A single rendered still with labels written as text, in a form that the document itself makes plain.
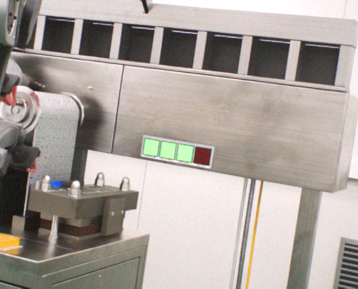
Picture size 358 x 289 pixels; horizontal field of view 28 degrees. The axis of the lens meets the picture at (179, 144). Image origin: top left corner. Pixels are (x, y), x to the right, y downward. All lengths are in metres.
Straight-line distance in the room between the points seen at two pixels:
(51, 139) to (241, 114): 0.59
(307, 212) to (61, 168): 0.80
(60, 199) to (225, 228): 2.75
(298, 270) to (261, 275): 2.33
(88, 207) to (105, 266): 0.19
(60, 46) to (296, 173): 0.98
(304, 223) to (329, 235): 2.21
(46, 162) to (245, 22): 0.75
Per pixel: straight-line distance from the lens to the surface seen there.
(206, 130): 2.28
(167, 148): 2.32
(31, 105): 2.18
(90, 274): 2.10
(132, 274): 2.36
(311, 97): 2.19
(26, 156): 2.11
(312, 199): 2.35
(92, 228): 2.19
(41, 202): 2.12
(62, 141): 2.31
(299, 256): 2.38
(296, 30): 2.22
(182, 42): 2.41
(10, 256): 1.88
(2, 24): 1.15
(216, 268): 4.80
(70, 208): 2.07
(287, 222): 4.62
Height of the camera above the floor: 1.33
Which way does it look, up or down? 3 degrees down
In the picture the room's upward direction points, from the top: 8 degrees clockwise
